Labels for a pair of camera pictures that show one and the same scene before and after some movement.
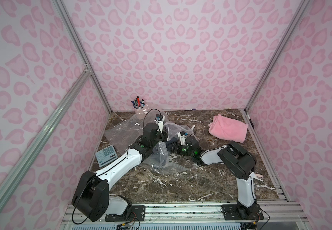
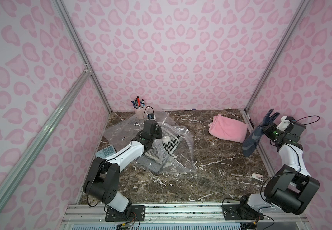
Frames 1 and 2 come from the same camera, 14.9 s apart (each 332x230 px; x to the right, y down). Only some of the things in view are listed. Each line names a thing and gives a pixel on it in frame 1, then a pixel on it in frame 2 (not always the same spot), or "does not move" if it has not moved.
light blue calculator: x=106 y=155 does not move
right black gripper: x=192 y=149 -> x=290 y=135
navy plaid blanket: x=169 y=143 -> x=251 y=141
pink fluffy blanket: x=228 y=129 does not move
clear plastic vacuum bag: x=122 y=135 does not move
